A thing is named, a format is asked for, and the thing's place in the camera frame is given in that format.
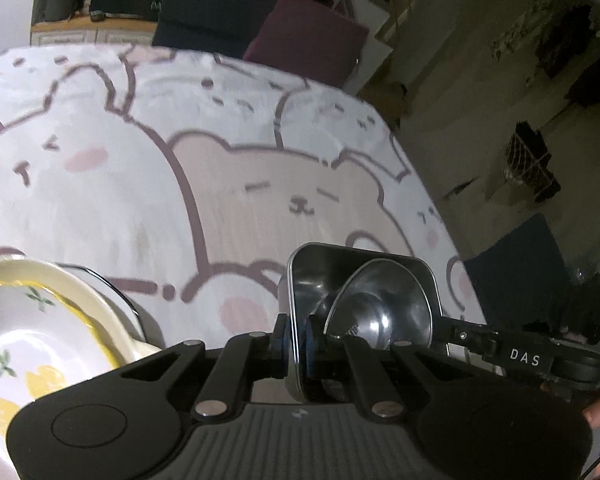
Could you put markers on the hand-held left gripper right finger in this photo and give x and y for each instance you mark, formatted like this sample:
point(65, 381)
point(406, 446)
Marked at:
point(311, 350)

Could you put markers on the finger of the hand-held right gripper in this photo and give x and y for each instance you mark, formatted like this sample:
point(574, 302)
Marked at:
point(467, 337)

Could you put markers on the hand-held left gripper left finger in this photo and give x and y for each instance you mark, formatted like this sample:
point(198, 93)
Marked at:
point(280, 352)

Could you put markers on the large square steel container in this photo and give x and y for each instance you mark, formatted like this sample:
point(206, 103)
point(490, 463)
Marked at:
point(310, 280)

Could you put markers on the round steel bowl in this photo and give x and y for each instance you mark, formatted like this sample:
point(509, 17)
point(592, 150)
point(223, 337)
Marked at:
point(380, 300)

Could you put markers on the white square leaf-print plate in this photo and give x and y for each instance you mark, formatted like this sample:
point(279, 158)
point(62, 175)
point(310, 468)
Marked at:
point(125, 307)

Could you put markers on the white yellow-rimmed flower bowl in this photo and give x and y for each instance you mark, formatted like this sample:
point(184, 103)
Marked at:
point(30, 340)

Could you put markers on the dark blue chair seat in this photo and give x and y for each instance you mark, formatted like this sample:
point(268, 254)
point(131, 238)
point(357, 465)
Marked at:
point(515, 270)

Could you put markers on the bear-print blanket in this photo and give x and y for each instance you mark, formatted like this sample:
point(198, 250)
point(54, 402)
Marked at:
point(230, 200)

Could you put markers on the dark laundry basket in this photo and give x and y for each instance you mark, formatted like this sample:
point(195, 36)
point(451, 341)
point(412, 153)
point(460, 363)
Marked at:
point(530, 165)

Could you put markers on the dark hanging clothes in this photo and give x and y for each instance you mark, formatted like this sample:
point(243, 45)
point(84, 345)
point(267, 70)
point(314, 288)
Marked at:
point(580, 55)

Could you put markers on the maroon cushion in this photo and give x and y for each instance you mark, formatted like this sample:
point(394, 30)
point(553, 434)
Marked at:
point(305, 40)

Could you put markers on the dark blue cushion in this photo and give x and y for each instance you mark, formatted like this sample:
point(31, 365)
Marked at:
point(215, 10)

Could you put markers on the wooden bench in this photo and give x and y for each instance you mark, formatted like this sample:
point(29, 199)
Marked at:
point(95, 30)

